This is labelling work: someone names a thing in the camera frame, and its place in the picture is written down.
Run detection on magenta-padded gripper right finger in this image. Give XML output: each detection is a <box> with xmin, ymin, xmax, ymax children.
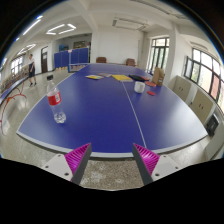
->
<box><xmin>132</xmin><ymin>142</ymin><xmax>183</xmax><ymax>186</ymax></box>

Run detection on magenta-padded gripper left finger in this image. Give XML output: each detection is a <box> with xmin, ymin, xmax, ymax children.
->
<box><xmin>41</xmin><ymin>142</ymin><xmax>93</xmax><ymax>186</ymax></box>

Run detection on clear red-labelled drink bottle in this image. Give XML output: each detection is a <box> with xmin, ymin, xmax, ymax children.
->
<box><xmin>46</xmin><ymin>74</ymin><xmax>67</xmax><ymax>125</ymax></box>

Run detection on white mug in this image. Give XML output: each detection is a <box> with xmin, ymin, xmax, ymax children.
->
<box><xmin>133</xmin><ymin>80</ymin><xmax>147</xmax><ymax>94</ymax></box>

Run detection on black bin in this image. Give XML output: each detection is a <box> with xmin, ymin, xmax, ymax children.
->
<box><xmin>205</xmin><ymin>113</ymin><xmax>221</xmax><ymax>138</ymax></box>

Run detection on beige double-door cabinet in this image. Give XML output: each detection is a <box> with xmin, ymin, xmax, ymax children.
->
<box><xmin>189</xmin><ymin>88</ymin><xmax>215</xmax><ymax>125</ymax></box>
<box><xmin>172</xmin><ymin>75</ymin><xmax>193</xmax><ymax>103</ymax></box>

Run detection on black pouch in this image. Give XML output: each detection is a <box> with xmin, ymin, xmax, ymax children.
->
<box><xmin>128</xmin><ymin>74</ymin><xmax>146</xmax><ymax>83</ymax></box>

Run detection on small blue-yellow book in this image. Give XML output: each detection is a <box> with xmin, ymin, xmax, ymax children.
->
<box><xmin>85</xmin><ymin>74</ymin><xmax>105</xmax><ymax>81</ymax></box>

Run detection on brown cardboard box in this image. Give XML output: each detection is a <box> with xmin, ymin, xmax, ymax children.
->
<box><xmin>152</xmin><ymin>66</ymin><xmax>166</xmax><ymax>87</ymax></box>

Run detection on yellow book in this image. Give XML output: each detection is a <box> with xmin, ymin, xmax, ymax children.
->
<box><xmin>111</xmin><ymin>73</ymin><xmax>134</xmax><ymax>83</ymax></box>

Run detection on blue-framed grey table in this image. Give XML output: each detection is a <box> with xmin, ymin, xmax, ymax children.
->
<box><xmin>67</xmin><ymin>62</ymin><xmax>90</xmax><ymax>73</ymax></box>

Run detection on red-legged blue table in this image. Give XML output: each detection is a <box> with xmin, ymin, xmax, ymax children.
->
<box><xmin>0</xmin><ymin>75</ymin><xmax>30</xmax><ymax>134</ymax></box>

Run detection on person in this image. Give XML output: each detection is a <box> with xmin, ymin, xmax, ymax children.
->
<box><xmin>27</xmin><ymin>53</ymin><xmax>38</xmax><ymax>88</ymax></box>

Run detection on brown armchair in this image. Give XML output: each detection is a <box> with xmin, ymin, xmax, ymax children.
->
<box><xmin>95</xmin><ymin>56</ymin><xmax>108</xmax><ymax>64</ymax></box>
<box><xmin>125</xmin><ymin>58</ymin><xmax>137</xmax><ymax>67</ymax></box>

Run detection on blue partition screens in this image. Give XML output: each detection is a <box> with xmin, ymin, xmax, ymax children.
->
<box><xmin>53</xmin><ymin>47</ymin><xmax>90</xmax><ymax>70</ymax></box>

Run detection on dark brown door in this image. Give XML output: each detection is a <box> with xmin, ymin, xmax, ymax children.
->
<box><xmin>40</xmin><ymin>45</ymin><xmax>49</xmax><ymax>74</ymax></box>

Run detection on wide black-framed window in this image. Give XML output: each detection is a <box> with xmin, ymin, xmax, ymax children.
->
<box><xmin>183</xmin><ymin>47</ymin><xmax>224</xmax><ymax>113</ymax></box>

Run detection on tall black-framed window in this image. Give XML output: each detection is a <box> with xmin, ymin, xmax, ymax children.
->
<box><xmin>148</xmin><ymin>36</ymin><xmax>170</xmax><ymax>73</ymax></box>

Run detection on ceiling lights group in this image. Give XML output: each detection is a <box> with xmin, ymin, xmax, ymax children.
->
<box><xmin>1</xmin><ymin>14</ymin><xmax>78</xmax><ymax>68</ymax></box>

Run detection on ceiling air conditioner unit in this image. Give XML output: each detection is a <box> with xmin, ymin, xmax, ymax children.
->
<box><xmin>111</xmin><ymin>17</ymin><xmax>150</xmax><ymax>32</ymax></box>

